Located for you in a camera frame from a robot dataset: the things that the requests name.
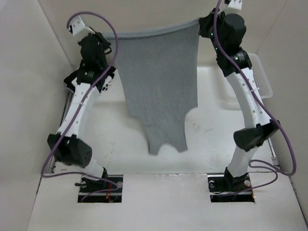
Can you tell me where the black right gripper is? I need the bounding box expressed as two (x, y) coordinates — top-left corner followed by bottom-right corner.
(199, 7), (229, 54)

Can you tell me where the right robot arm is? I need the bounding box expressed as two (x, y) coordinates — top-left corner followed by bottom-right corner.
(199, 8), (279, 193)

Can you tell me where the white plastic basket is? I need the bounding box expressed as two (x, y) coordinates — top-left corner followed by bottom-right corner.
(223, 53), (274, 106)

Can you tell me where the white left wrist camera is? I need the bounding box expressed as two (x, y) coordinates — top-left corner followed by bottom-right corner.
(68, 15), (95, 40)

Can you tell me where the grey tank top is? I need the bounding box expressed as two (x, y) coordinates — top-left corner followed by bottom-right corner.
(104, 19), (199, 155)

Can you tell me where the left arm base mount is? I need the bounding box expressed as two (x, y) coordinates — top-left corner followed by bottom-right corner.
(75, 175), (124, 203)

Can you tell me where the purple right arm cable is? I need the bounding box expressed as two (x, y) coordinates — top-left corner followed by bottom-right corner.
(213, 0), (296, 193)

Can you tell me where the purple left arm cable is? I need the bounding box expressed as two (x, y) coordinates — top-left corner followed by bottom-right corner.
(39, 12), (121, 202)

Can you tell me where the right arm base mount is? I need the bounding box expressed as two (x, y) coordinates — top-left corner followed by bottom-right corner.
(207, 169), (255, 203)

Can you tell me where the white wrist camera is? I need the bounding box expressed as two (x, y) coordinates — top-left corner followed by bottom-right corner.
(68, 15), (95, 40)
(224, 0), (243, 11)

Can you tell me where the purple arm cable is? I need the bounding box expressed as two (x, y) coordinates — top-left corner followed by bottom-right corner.
(39, 12), (121, 202)
(213, 0), (296, 193)

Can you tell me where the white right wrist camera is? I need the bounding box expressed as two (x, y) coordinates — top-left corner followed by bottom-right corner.
(224, 0), (243, 11)

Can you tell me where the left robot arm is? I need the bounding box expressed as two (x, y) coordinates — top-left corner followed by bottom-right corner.
(47, 31), (116, 192)

